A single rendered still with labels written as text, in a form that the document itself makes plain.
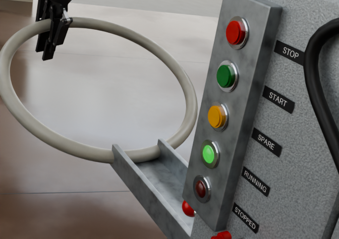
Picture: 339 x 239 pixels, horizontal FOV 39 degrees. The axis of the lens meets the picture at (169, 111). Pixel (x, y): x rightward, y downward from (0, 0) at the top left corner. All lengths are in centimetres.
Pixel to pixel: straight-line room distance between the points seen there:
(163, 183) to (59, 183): 193
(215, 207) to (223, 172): 5
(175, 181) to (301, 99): 54
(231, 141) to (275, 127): 6
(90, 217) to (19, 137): 94
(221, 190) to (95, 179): 238
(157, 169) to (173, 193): 9
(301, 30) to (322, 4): 3
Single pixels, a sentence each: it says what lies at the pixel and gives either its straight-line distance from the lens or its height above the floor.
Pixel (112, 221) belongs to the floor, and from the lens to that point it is 262.
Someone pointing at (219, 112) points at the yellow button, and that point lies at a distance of 56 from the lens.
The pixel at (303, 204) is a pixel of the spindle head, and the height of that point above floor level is 133.
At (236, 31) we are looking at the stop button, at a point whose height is 148.
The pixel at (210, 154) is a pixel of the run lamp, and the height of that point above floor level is 132.
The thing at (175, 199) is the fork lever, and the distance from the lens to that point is 94.
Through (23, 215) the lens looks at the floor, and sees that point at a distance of 263.
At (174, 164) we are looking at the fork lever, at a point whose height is 109.
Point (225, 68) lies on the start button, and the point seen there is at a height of 143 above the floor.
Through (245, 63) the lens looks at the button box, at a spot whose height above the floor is 144.
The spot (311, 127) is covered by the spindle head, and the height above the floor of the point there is 141.
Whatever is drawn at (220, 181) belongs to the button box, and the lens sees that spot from 58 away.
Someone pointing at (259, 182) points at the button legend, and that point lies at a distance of 55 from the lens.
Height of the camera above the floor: 159
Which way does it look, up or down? 24 degrees down
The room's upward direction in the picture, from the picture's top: 10 degrees clockwise
